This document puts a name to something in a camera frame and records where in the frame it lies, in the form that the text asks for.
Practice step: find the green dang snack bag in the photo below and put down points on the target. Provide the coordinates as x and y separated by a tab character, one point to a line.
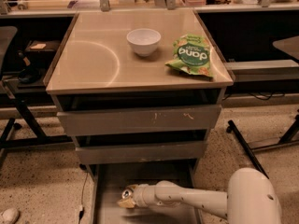
191	55

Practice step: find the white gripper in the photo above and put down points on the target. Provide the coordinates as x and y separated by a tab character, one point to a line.
144	195

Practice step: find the redbull can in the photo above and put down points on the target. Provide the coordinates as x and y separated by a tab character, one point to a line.
127	194

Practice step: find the white bowl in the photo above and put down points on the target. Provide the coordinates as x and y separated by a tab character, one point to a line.
143	41

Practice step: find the black wheeled stand leg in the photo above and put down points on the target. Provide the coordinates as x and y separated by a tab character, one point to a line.
233	129

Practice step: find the top grey drawer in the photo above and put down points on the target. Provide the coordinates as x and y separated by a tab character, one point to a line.
139	120

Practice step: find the bottom open grey drawer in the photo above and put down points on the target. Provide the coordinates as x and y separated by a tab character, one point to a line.
112	180

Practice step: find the middle grey drawer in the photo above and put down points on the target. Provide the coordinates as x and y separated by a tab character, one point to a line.
142	153

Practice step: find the black box with label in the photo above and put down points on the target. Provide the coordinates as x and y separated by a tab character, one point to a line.
42	46

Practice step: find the black chair left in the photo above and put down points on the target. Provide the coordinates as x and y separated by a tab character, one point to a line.
7	34

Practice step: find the grey drawer cabinet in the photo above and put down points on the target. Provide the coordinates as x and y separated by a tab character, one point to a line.
98	70

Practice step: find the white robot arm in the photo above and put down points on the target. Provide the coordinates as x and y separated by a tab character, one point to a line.
249	199

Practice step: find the white shoe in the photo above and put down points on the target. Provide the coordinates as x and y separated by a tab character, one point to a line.
9	216

